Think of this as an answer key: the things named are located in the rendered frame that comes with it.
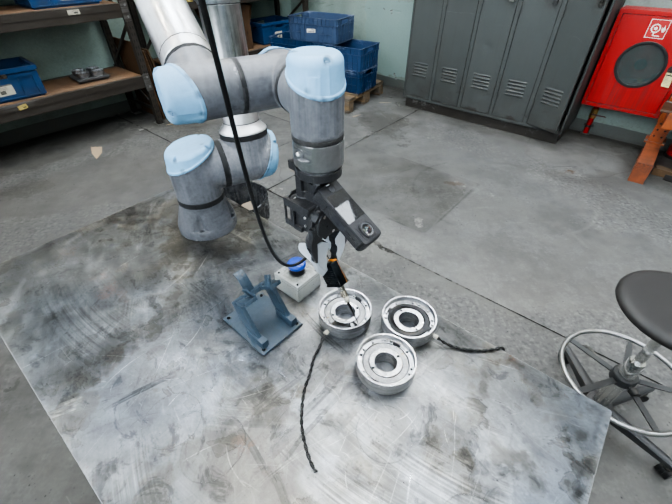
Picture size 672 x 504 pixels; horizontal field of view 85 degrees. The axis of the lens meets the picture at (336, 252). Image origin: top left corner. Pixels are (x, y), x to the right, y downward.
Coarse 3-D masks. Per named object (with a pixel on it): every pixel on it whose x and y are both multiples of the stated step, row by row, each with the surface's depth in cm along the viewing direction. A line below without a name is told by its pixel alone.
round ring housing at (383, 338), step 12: (372, 336) 67; (384, 336) 67; (396, 336) 67; (360, 348) 65; (384, 348) 66; (408, 348) 66; (360, 360) 64; (372, 360) 64; (384, 360) 67; (396, 360) 64; (408, 360) 64; (360, 372) 62; (384, 372) 62; (396, 372) 62; (408, 372) 62; (372, 384) 60; (384, 384) 60; (396, 384) 60; (408, 384) 61
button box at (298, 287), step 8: (280, 272) 79; (288, 272) 79; (296, 272) 78; (304, 272) 79; (312, 272) 79; (280, 280) 79; (288, 280) 77; (296, 280) 77; (304, 280) 77; (312, 280) 79; (280, 288) 81; (288, 288) 78; (296, 288) 76; (304, 288) 78; (312, 288) 80; (296, 296) 78; (304, 296) 79
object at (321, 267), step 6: (300, 246) 66; (318, 246) 60; (324, 246) 62; (306, 252) 65; (318, 252) 61; (324, 252) 63; (318, 258) 62; (324, 258) 64; (318, 264) 63; (324, 264) 64; (318, 270) 65; (324, 270) 65
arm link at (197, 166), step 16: (176, 144) 86; (192, 144) 85; (208, 144) 84; (176, 160) 82; (192, 160) 82; (208, 160) 85; (224, 160) 87; (176, 176) 85; (192, 176) 84; (208, 176) 86; (224, 176) 88; (176, 192) 89; (192, 192) 87; (208, 192) 89
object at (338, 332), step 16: (320, 304) 73; (336, 304) 74; (352, 304) 74; (368, 304) 73; (320, 320) 71; (336, 320) 71; (352, 320) 71; (368, 320) 70; (336, 336) 71; (352, 336) 70
